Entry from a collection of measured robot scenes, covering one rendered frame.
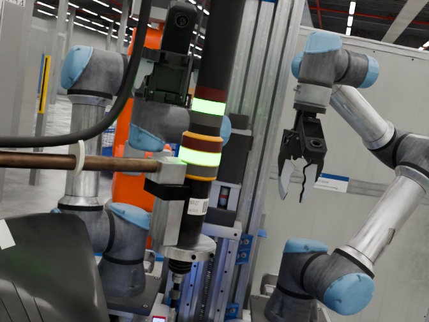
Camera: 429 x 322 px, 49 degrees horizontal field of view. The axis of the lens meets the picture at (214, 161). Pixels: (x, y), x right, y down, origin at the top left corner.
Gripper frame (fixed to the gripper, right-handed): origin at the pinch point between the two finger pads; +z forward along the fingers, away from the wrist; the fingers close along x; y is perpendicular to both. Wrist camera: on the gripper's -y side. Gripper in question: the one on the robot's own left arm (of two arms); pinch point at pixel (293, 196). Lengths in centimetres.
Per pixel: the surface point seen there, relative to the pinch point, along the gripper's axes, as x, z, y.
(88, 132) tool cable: 35, -14, -58
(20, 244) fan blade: 42, 1, -49
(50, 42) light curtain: 199, -40, 514
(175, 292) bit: 25, 3, -51
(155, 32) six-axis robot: 61, -62, 355
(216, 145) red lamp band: 23, -14, -52
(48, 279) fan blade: 39, 4, -50
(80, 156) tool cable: 35, -12, -59
